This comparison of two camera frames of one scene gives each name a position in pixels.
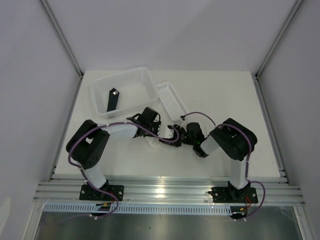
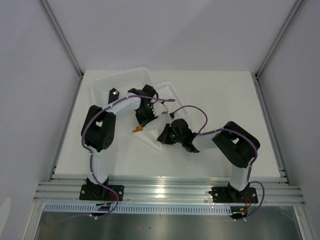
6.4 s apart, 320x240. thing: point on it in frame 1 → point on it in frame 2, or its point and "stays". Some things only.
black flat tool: (113, 99) stays
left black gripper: (157, 125) → (143, 121)
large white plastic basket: (136, 88) stays
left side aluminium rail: (66, 128) stays
